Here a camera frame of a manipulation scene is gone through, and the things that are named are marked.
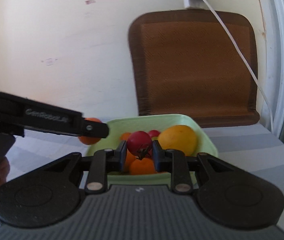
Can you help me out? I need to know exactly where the small orange tangerine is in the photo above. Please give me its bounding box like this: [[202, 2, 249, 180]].
[[120, 132, 131, 141]]

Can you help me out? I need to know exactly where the brown woven chair back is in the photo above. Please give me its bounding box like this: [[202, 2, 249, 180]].
[[128, 9, 260, 128]]

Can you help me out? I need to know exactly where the orange tangerine front cluster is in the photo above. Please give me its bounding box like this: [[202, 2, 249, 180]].
[[129, 158, 157, 175]]

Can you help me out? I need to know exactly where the red fruit behind cluster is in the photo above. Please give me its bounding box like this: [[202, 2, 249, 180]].
[[148, 129, 160, 139]]

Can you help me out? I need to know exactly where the red fruit with stem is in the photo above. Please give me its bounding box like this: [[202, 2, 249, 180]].
[[127, 131, 152, 160]]

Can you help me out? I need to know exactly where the light green plastic basin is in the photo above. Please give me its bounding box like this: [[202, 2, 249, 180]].
[[86, 114, 219, 186]]

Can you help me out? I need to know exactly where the white cable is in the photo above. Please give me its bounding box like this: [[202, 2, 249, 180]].
[[186, 0, 275, 133]]

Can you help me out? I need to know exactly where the yellow orange with leaf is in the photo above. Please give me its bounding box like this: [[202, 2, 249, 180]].
[[158, 125, 198, 156]]

